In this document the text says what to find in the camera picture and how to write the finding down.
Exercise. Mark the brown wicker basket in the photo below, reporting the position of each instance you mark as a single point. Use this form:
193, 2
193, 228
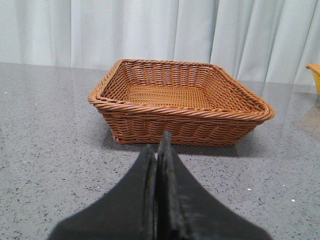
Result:
200, 104

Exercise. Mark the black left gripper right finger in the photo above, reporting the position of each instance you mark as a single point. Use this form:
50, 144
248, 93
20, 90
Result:
186, 211

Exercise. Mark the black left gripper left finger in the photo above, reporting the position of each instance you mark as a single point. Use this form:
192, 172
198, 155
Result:
126, 212

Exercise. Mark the white curtain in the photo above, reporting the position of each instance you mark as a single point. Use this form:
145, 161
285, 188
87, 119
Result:
253, 40

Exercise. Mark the yellow wicker basket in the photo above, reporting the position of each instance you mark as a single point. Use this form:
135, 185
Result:
315, 68

